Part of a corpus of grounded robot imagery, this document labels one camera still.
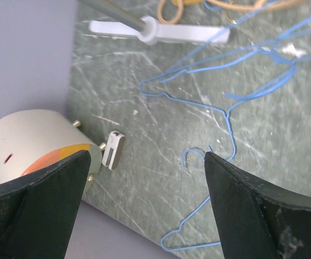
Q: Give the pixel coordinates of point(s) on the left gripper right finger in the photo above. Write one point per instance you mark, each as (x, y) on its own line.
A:
(255, 218)

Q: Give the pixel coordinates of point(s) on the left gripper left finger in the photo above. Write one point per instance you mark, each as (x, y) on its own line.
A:
(38, 210)

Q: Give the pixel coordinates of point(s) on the beige round drawer cabinet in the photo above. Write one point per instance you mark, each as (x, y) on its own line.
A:
(34, 139)

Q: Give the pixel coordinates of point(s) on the small white plastic clip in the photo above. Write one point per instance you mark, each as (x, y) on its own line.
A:
(113, 150)

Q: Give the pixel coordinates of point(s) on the metal clothes rack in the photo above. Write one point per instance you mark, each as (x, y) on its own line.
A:
(149, 30)

